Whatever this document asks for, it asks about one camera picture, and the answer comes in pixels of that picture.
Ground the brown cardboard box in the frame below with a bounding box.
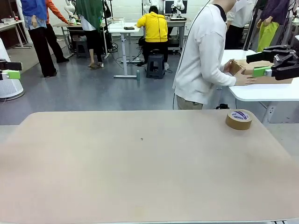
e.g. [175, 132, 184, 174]
[228, 59, 294, 84]

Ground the person's right forearm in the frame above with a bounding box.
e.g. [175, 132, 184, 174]
[203, 66, 237, 87]

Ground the person's right hand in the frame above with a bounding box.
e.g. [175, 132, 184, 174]
[235, 75, 257, 86]

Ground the person's left hand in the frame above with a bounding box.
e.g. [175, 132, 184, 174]
[223, 60, 235, 76]

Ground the large white table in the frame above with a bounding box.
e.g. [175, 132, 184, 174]
[219, 49, 299, 124]

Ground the person in lime trousers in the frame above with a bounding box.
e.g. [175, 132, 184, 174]
[256, 0, 292, 53]

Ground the person in grey trousers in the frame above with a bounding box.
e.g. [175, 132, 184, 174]
[278, 0, 297, 47]

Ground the black stand pole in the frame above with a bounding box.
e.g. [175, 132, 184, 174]
[242, 0, 260, 51]

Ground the person in blue top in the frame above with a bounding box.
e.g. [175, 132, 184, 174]
[20, 0, 57, 78]

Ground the person in white jacket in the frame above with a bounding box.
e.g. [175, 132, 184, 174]
[225, 0, 257, 50]

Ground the pale side table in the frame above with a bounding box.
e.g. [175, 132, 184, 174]
[0, 20, 33, 49]

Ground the person in orange top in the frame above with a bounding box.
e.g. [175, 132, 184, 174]
[45, 0, 70, 63]

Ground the brown packing tape roll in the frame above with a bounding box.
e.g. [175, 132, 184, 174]
[225, 109, 253, 131]

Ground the wooden-top metal table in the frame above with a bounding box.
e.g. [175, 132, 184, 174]
[53, 22, 82, 59]

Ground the person in white cardigan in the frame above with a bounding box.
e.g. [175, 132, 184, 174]
[172, 0, 237, 110]

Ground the small grey stool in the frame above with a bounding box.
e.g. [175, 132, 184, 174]
[76, 41, 89, 58]

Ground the person in green top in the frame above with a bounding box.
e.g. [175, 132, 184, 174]
[76, 0, 105, 69]

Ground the dark grey plastic stool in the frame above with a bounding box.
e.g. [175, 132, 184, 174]
[146, 53, 166, 79]

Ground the dark computer monitor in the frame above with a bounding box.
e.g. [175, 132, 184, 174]
[164, 0, 175, 14]

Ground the clear plastic container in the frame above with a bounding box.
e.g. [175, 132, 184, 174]
[107, 18, 124, 28]

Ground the white height-adjustable desk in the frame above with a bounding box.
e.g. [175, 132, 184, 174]
[107, 22, 143, 79]

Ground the person in yellow hoodie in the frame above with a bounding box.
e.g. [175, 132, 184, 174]
[136, 6, 169, 68]

